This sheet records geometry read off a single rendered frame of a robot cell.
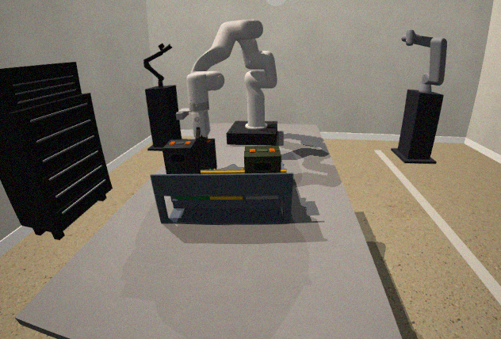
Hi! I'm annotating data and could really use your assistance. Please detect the olive green case with orange latches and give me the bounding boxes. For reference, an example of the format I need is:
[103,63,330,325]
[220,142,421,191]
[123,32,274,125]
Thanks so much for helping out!
[244,146,281,173]

